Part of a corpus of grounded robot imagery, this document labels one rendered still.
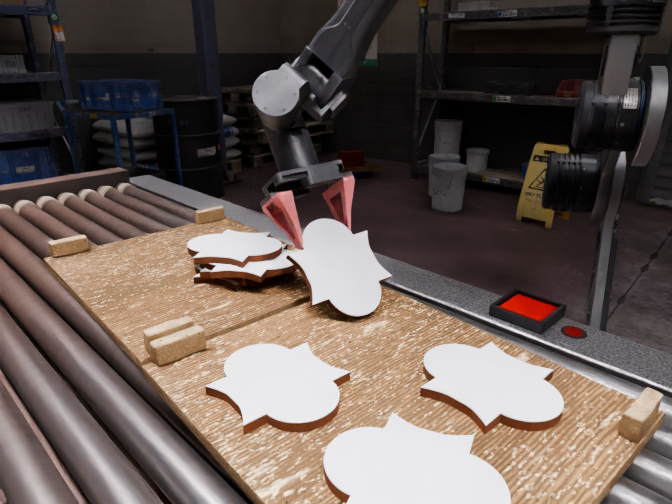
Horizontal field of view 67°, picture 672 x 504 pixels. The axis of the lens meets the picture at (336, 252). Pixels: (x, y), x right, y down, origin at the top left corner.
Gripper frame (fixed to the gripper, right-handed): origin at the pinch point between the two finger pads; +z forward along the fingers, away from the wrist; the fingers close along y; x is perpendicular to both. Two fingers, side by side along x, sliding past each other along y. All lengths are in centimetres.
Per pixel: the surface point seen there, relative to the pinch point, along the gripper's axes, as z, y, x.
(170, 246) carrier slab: -9.3, -13.4, 30.6
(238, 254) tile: -2.0, -9.0, 9.9
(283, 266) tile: 1.9, -4.4, 6.3
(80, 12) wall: -325, 59, 428
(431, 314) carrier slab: 14.8, 8.0, -6.4
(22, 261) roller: -15, -36, 41
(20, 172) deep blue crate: -172, -31, 418
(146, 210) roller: -24, -10, 60
